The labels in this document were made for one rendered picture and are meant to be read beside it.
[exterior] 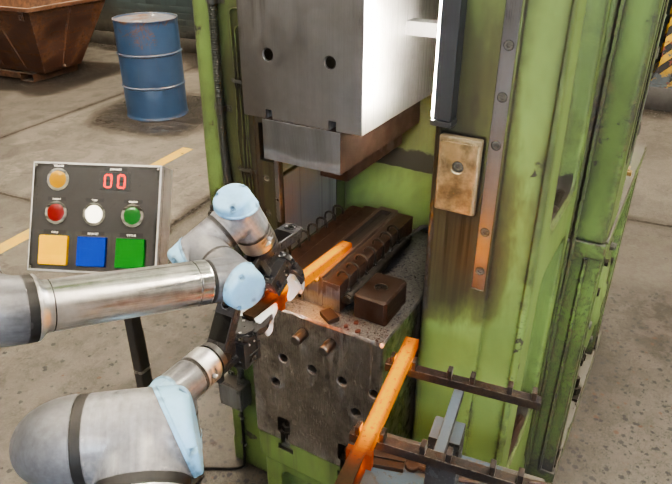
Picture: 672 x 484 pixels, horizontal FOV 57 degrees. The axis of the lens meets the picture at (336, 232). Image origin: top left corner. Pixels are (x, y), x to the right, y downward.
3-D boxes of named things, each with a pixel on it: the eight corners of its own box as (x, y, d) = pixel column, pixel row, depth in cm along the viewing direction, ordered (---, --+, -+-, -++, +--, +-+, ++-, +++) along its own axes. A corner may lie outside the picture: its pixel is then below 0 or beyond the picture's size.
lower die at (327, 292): (339, 312, 148) (339, 282, 144) (271, 289, 157) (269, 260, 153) (411, 240, 180) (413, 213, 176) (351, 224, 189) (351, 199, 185)
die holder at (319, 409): (376, 484, 158) (382, 345, 137) (256, 428, 175) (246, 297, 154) (454, 361, 201) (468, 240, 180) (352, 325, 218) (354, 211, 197)
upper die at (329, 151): (340, 175, 132) (340, 133, 127) (264, 158, 140) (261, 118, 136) (419, 122, 164) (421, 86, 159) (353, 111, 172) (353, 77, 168)
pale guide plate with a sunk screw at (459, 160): (472, 217, 133) (481, 142, 125) (433, 208, 137) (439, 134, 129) (475, 213, 135) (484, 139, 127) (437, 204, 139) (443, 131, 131)
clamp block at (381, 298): (385, 328, 143) (386, 304, 140) (352, 317, 147) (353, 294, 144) (406, 302, 152) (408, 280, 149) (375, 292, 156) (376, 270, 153)
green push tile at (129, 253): (142, 269, 154) (144, 239, 154) (113, 268, 155) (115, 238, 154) (145, 269, 156) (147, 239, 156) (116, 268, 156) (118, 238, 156)
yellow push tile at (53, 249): (65, 265, 155) (67, 235, 156) (37, 264, 156) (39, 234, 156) (69, 265, 157) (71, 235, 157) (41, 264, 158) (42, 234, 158)
